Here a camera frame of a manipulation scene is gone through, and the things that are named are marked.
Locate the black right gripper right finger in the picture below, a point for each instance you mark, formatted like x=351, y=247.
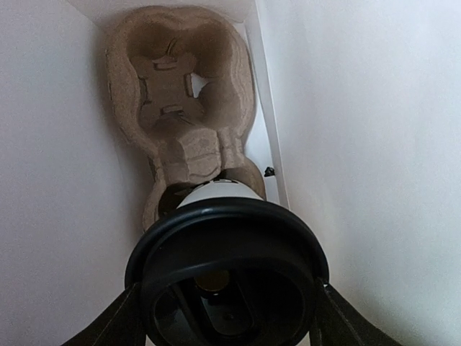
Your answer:
x=337, y=323

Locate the brown paper bag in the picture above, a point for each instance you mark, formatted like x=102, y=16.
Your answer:
x=359, y=114

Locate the brown cardboard cup carrier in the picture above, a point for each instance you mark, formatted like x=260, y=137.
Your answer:
x=182, y=91

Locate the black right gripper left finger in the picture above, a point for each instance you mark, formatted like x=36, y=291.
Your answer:
x=119, y=324

